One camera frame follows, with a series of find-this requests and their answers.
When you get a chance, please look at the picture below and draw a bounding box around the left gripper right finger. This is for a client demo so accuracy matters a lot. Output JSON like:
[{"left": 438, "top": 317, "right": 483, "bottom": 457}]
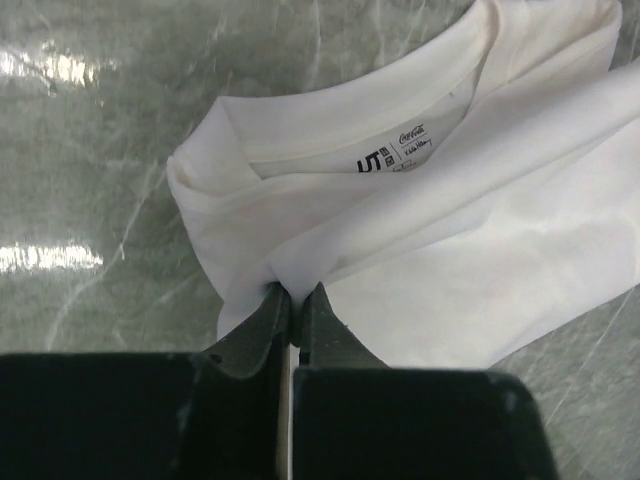
[{"left": 291, "top": 286, "right": 558, "bottom": 479}]

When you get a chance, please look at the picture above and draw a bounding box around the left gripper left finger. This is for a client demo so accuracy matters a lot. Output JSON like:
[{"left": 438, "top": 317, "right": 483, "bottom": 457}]
[{"left": 1, "top": 284, "right": 290, "bottom": 479}]

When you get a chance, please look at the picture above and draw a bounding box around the white t-shirt red print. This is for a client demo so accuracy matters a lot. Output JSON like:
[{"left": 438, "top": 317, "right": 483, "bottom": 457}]
[{"left": 167, "top": 1, "right": 639, "bottom": 368}]

